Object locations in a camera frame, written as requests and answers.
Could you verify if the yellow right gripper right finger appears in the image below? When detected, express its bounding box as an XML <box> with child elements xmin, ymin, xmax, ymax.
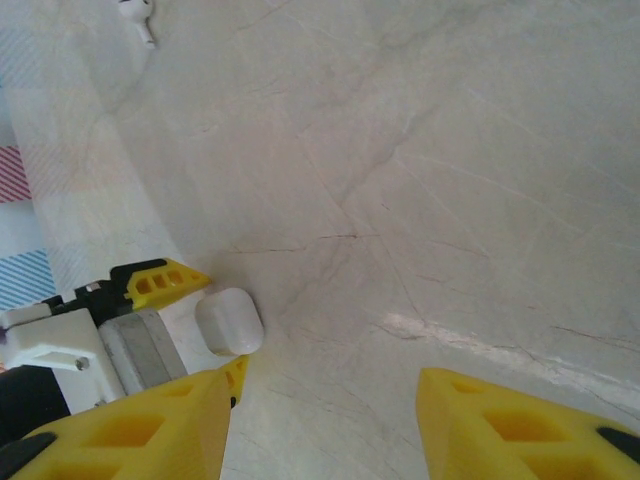
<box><xmin>417</xmin><ymin>367</ymin><xmax>640</xmax><ymax>480</ymax></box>

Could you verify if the white earbud charging case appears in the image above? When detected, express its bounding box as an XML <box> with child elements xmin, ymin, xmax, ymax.
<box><xmin>194</xmin><ymin>287</ymin><xmax>265</xmax><ymax>357</ymax></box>

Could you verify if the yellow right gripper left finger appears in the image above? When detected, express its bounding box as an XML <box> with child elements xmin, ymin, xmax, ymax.
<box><xmin>0</xmin><ymin>372</ymin><xmax>232</xmax><ymax>480</ymax></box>

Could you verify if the white wireless earbud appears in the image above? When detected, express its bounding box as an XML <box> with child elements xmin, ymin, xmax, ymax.
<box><xmin>118</xmin><ymin>0</ymin><xmax>158</xmax><ymax>49</ymax></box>

